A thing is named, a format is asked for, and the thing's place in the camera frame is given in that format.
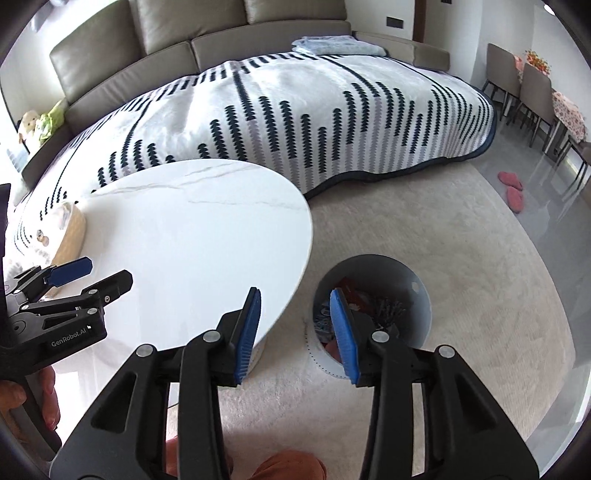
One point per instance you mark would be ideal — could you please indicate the white patterned blanket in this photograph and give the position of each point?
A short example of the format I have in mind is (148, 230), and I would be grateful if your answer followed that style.
(300, 101)

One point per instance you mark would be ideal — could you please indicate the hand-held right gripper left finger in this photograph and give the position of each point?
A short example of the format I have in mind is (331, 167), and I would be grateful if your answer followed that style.
(247, 341)

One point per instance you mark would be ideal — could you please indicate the green plush toy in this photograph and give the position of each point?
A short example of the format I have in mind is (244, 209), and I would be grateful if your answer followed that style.
(48, 121)

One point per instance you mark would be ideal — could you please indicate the beige plush toy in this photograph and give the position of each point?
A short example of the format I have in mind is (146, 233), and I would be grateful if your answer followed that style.
(28, 122)

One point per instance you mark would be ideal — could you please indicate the grey leather sofa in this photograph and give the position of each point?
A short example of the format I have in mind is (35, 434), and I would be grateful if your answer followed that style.
(207, 46)

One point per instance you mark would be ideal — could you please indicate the person's leg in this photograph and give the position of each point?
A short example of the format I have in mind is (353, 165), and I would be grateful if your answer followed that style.
(286, 468)

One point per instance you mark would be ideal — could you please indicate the dining table floral cloth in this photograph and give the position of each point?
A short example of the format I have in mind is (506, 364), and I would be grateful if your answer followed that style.
(570, 110)

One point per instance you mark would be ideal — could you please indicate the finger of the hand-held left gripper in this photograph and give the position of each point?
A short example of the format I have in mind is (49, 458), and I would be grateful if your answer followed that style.
(111, 285)
(69, 271)

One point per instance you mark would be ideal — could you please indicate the beige rug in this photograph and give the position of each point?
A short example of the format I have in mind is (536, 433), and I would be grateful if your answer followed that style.
(461, 277)

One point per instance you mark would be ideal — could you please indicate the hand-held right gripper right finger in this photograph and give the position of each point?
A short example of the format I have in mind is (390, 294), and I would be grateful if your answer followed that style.
(344, 341)

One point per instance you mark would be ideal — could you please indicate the light blue folded blanket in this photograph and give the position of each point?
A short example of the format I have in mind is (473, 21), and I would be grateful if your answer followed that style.
(332, 45)

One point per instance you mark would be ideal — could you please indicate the grey round trash bin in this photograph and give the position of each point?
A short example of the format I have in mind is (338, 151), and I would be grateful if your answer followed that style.
(406, 286)

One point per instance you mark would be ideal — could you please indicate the person's left hand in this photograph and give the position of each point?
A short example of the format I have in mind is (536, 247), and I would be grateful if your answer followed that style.
(50, 401)

